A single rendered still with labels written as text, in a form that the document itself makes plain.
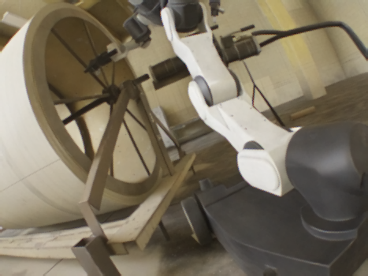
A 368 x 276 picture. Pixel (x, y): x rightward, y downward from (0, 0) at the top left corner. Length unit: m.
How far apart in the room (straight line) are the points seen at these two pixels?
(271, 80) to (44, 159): 9.65
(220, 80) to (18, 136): 0.90
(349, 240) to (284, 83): 9.85
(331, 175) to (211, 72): 0.54
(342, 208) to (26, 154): 1.10
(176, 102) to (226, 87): 8.88
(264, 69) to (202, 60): 9.25
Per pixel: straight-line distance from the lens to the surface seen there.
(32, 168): 1.04
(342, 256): 0.39
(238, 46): 1.39
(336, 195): 0.38
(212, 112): 0.68
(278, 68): 10.21
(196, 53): 0.77
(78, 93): 2.60
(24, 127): 0.95
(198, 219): 0.70
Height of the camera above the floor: 0.44
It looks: 2 degrees down
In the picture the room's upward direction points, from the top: 22 degrees counter-clockwise
